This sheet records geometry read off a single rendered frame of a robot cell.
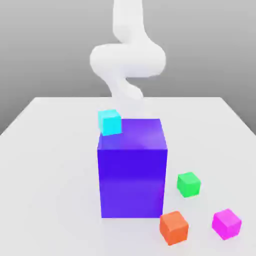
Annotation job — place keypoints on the small orange cube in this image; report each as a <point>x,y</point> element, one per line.
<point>174,228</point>

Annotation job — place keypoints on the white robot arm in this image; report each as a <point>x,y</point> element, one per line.
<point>128,60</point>

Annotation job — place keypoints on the small green cube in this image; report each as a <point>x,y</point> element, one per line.
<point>189,185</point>

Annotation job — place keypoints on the small magenta cube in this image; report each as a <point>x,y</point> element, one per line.
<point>227,224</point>

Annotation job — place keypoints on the large purple box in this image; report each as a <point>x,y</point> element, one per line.
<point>132,180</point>

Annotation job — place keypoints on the small cyan cube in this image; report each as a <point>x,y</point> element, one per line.
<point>111,123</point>

